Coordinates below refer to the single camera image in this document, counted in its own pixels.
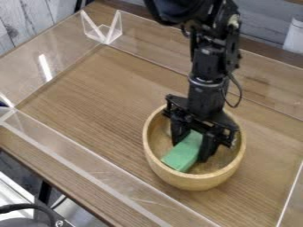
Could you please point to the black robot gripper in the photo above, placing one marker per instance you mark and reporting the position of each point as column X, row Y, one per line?
column 199, row 112

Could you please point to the green rectangular block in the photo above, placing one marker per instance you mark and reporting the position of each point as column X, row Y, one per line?
column 183, row 154

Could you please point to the brown wooden bowl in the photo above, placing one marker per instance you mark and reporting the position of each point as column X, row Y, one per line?
column 201, row 176

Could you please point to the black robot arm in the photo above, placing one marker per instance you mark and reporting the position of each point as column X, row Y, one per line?
column 209, row 23

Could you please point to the clear acrylic tray walls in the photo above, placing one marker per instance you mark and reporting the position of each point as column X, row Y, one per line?
column 81, row 86

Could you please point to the white cylindrical container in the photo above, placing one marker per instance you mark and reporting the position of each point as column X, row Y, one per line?
column 293, row 39

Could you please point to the black metal table leg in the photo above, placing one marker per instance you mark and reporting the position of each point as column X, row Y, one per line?
column 44, row 193

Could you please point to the black bracket with screw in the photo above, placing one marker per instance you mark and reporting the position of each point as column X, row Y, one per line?
column 48, row 217

